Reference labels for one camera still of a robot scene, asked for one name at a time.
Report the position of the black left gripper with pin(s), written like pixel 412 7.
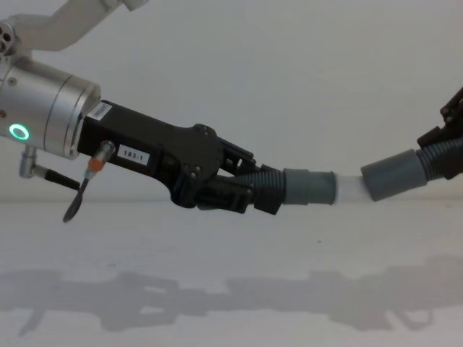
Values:
pixel 144 141

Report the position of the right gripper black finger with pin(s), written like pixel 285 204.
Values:
pixel 452 119
pixel 454 170

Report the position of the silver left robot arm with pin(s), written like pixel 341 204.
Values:
pixel 40 105

